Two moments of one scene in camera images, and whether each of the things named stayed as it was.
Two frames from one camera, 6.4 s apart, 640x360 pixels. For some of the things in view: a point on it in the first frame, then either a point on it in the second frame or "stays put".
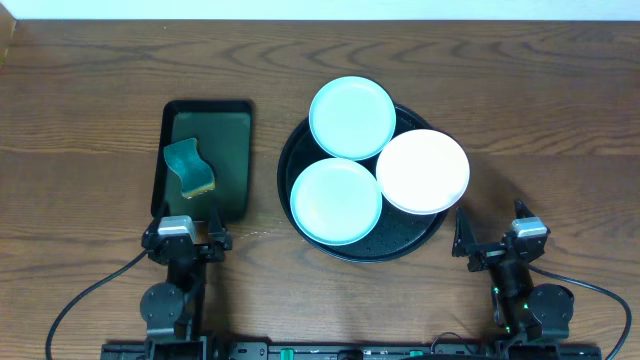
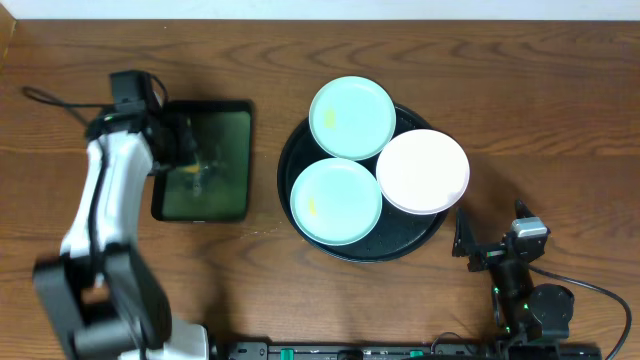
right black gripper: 498,253 stays put
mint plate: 352,117 stays put
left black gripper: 185,245 -> 181,145
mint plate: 336,201 stays put
